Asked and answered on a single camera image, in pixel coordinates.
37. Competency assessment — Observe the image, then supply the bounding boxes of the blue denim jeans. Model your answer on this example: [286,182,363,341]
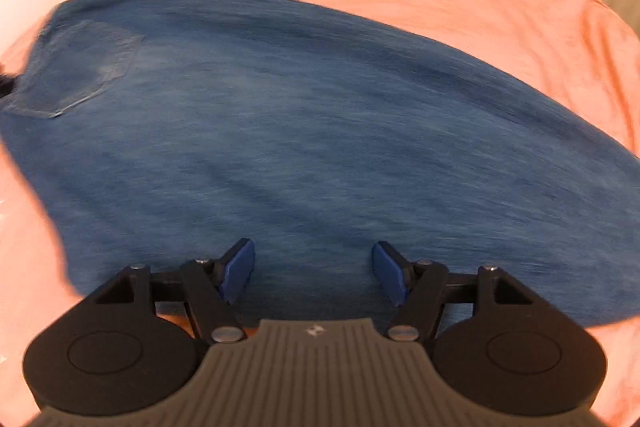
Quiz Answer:
[1,0,639,325]

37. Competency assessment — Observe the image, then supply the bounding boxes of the orange bed sheet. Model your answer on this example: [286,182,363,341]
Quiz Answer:
[1,0,639,426]

